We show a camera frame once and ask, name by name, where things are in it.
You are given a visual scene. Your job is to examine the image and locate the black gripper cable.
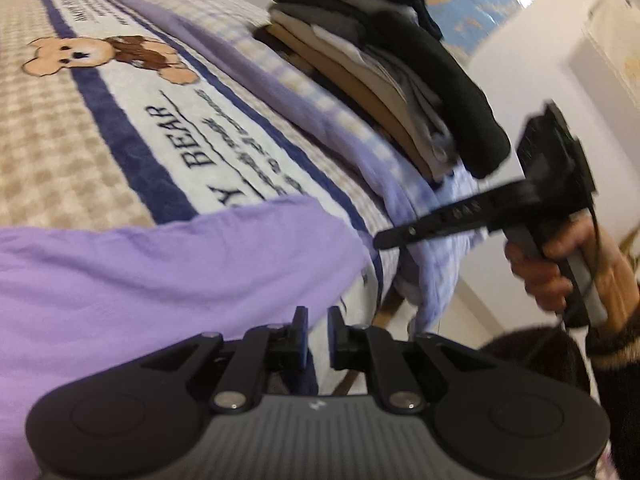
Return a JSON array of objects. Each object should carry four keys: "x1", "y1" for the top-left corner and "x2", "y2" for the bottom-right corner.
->
[{"x1": 555, "y1": 204, "x2": 603, "y2": 333}]

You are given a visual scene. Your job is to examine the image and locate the bear printed blanket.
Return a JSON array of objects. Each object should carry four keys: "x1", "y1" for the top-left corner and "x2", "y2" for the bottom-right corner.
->
[{"x1": 0, "y1": 0, "x2": 401, "y2": 326}]

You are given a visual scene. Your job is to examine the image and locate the purple t-shirt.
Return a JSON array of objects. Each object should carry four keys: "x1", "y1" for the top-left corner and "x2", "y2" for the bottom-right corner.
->
[{"x1": 0, "y1": 195, "x2": 373, "y2": 480}]

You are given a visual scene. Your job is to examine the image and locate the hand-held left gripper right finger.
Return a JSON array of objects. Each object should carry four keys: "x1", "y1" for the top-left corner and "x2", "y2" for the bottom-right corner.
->
[{"x1": 327, "y1": 306, "x2": 497, "y2": 414}]

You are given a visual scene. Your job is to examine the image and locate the person's right hand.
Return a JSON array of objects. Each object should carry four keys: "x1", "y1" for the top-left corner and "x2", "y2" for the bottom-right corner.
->
[{"x1": 504, "y1": 212, "x2": 609, "y2": 313}]

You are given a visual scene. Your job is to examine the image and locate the lilac checkered bedsheet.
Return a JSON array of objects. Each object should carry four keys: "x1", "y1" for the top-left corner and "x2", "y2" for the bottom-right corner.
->
[{"x1": 82, "y1": 0, "x2": 481, "y2": 341}]

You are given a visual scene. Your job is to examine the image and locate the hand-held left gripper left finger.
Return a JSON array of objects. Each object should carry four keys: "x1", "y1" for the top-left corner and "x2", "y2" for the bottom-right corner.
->
[{"x1": 132, "y1": 306, "x2": 308, "y2": 414}]

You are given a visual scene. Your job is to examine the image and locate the stack of folded clothes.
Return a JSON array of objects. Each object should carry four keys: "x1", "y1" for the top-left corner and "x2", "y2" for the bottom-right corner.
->
[{"x1": 252, "y1": 0, "x2": 512, "y2": 183}]

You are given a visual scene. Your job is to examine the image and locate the world map poster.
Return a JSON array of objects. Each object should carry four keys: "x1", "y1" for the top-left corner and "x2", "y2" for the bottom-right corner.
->
[{"x1": 415, "y1": 0, "x2": 538, "y2": 53}]

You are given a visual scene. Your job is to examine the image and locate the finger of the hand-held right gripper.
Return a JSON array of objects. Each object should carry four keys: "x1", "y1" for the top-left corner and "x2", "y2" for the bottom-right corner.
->
[{"x1": 373, "y1": 181, "x2": 532, "y2": 251}]

